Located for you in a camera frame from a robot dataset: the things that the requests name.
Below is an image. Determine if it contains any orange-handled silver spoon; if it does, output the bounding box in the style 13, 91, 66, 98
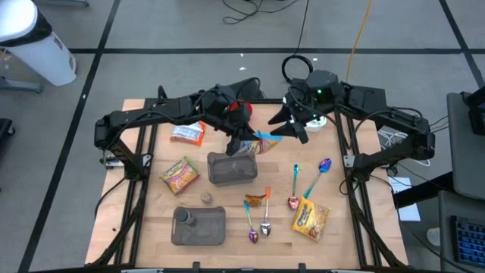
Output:
260, 186, 272, 238

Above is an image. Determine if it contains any white paper sheet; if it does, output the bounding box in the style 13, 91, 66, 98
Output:
386, 176, 421, 223

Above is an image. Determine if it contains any white plastic bin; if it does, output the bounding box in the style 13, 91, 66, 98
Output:
302, 115, 327, 133

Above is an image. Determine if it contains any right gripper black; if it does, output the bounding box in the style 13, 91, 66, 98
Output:
268, 96, 323, 145

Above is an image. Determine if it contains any black desktop device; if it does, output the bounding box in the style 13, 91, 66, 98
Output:
460, 86, 485, 137

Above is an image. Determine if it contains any black desk leg bar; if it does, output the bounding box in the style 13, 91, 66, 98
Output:
393, 171, 455, 210

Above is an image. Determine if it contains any green-edged colourful ramen packet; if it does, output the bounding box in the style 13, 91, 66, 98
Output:
160, 155, 201, 196

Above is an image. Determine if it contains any teal-handled pink-bowl spoon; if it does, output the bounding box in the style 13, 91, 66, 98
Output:
287, 163, 300, 212

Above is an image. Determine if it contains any small grey translucent bin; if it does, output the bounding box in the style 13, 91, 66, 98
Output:
207, 150, 259, 187

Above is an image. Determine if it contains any teal-handled purple-bowl spoon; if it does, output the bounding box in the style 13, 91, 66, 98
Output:
302, 157, 333, 200

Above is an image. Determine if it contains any rainbow iridescent spoon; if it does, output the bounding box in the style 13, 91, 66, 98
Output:
242, 199, 260, 244

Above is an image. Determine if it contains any grey round floor object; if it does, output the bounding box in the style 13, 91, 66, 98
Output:
426, 227, 443, 247

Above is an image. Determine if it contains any grey desk with keyboard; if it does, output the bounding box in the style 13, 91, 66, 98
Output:
438, 190, 485, 273

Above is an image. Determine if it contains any backlit computer keyboard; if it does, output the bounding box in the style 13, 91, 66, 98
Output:
450, 215, 485, 268

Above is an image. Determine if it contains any orange white ramen packet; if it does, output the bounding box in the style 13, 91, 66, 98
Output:
169, 121, 207, 147

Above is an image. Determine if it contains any red plastic bowl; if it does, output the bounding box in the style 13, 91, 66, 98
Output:
229, 101, 254, 126

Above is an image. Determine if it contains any black cable with coil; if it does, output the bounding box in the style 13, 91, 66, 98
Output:
280, 0, 314, 84

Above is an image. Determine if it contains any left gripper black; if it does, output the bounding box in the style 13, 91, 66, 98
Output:
206, 85, 261, 156

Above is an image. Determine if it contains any yellow hanging cable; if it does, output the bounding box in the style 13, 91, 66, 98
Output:
345, 0, 374, 83

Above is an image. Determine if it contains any grey metal stand leg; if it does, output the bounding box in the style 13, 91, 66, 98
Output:
33, 0, 91, 8
0, 75, 43, 95

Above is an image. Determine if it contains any brown taco seasoning packet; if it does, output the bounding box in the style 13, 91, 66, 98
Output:
244, 193, 267, 208

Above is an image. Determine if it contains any grey desk surface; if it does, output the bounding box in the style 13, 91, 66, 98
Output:
446, 92, 485, 201

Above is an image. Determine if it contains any yellow orange chicken ramen packet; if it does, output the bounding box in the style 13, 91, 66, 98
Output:
291, 196, 331, 243

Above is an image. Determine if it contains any blue white chip bag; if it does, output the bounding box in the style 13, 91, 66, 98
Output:
233, 130, 284, 156

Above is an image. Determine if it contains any tangled black floor cable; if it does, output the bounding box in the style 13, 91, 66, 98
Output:
222, 0, 304, 25

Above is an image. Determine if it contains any white trash can black liner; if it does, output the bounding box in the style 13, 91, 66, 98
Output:
0, 0, 78, 87

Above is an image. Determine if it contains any large grey translucent bin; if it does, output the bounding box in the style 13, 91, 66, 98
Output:
171, 206, 227, 246

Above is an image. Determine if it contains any black angled panel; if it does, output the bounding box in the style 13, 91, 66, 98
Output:
236, 77, 266, 100

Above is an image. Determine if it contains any purple-labelled spice bottle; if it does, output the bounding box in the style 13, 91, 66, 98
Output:
174, 207, 196, 228

